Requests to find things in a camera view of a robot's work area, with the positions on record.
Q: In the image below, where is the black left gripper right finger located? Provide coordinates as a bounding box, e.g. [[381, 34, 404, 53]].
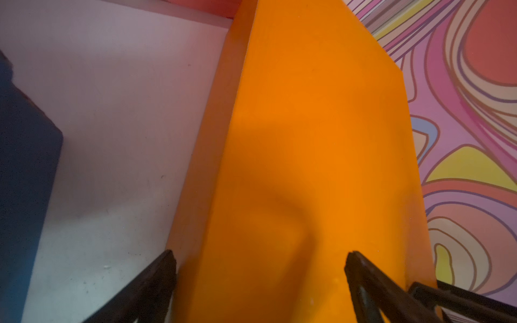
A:
[[344, 251, 441, 323]]

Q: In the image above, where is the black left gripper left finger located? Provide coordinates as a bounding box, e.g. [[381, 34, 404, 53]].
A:
[[85, 250, 177, 322]]

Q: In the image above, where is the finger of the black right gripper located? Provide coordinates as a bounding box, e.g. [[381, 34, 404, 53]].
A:
[[409, 281, 516, 322]]

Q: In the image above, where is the orange shoebox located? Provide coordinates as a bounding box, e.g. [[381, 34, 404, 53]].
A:
[[167, 1, 436, 322]]

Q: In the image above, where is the blue shoebox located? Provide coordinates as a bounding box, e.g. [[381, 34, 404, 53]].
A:
[[1, 55, 63, 322]]

